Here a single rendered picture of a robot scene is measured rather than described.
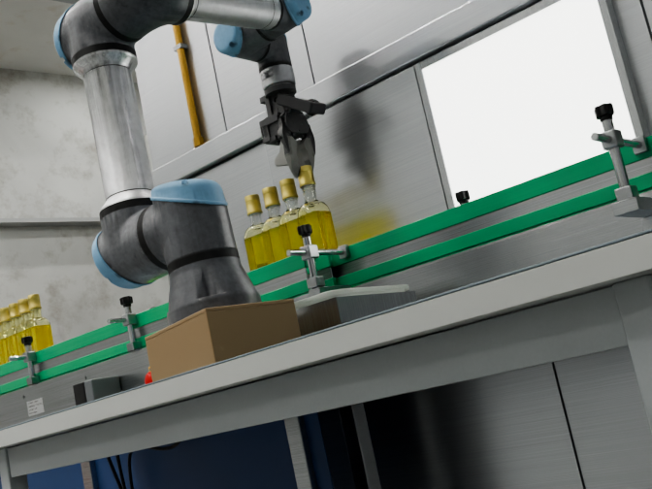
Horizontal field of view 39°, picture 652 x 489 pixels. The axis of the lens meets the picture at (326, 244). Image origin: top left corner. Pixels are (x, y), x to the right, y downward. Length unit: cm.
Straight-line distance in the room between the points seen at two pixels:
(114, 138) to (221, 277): 35
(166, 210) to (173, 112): 114
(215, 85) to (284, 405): 133
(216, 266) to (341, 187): 72
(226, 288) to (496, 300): 56
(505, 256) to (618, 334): 71
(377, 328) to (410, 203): 92
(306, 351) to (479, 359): 24
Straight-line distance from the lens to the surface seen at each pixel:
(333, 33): 219
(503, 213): 166
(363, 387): 116
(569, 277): 91
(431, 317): 102
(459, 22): 195
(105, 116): 164
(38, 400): 257
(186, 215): 145
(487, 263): 165
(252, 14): 184
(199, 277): 142
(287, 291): 185
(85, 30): 170
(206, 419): 143
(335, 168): 210
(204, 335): 136
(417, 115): 197
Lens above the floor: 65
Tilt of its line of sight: 10 degrees up
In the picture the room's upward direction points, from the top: 12 degrees counter-clockwise
